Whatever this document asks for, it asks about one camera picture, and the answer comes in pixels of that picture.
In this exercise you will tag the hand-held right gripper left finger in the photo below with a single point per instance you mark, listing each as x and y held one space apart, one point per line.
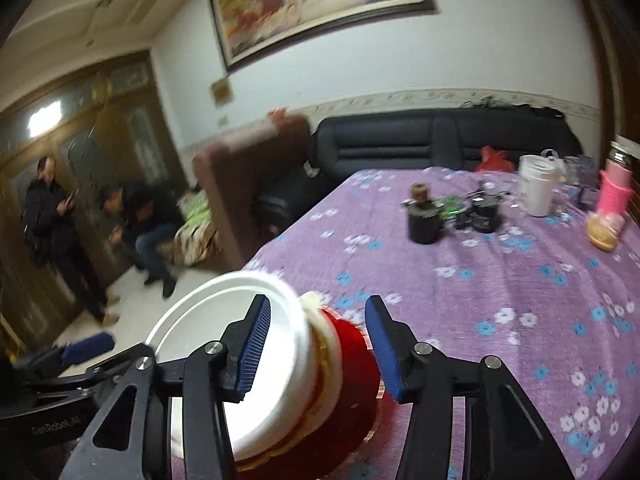
254 347

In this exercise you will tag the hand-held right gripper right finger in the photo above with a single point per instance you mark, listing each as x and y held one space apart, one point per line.
384 352

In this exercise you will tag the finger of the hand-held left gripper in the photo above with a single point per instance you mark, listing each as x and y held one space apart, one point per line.
112 362
90 346

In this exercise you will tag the red plate with gold rim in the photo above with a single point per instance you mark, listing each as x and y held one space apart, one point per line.
355 360

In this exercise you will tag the white bowl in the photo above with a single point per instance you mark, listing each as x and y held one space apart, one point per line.
200 330

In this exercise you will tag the beige bowl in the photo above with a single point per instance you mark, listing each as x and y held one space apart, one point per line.
322 340

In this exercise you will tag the purple floral tablecloth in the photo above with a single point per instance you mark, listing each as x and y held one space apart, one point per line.
475 285

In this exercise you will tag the green floral blanket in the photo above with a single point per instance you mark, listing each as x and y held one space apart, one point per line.
195 230

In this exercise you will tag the dark jar with lid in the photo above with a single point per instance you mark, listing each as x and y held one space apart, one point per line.
425 225

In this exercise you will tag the green packet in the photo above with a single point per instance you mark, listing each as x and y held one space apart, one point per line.
452 207

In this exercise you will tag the brown armchair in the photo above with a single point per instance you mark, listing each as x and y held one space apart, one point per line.
240 185

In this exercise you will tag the brown round object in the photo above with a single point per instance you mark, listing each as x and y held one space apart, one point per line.
421 193

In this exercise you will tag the black leather sofa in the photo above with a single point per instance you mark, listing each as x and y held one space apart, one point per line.
390 145

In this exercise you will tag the wooden glass-door cabinet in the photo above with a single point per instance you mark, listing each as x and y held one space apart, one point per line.
125 135

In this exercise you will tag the red plastic bag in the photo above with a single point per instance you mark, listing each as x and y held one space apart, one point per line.
494 160

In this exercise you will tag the white plastic jar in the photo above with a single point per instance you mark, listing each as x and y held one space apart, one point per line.
537 187

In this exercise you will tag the round bread bun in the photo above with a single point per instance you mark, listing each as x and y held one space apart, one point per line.
605 232

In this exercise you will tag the small dark box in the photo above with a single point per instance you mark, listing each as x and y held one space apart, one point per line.
587 198

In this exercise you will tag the clear glass jar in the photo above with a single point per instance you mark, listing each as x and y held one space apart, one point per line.
579 170

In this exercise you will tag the wall socket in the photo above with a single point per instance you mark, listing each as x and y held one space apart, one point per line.
223 121

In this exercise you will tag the yellow wall decoration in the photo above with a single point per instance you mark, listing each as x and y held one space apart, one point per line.
220 92

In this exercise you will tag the framed wall painting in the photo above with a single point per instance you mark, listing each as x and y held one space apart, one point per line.
320 5

